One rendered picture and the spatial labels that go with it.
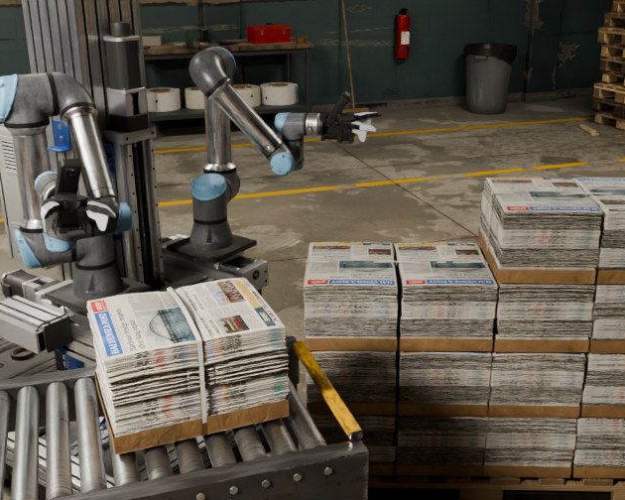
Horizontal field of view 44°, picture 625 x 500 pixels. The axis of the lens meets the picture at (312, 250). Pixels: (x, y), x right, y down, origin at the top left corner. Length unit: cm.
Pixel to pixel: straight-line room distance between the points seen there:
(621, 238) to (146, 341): 143
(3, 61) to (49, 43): 613
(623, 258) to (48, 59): 181
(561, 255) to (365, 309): 59
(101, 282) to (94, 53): 68
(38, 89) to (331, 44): 713
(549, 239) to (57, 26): 157
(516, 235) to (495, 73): 701
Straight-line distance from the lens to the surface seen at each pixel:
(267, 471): 160
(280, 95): 835
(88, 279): 236
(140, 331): 165
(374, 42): 933
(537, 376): 255
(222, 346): 161
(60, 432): 180
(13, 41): 864
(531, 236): 236
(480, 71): 930
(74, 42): 244
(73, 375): 201
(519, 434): 265
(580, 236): 239
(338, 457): 164
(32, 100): 219
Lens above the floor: 175
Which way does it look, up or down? 21 degrees down
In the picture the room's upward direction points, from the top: straight up
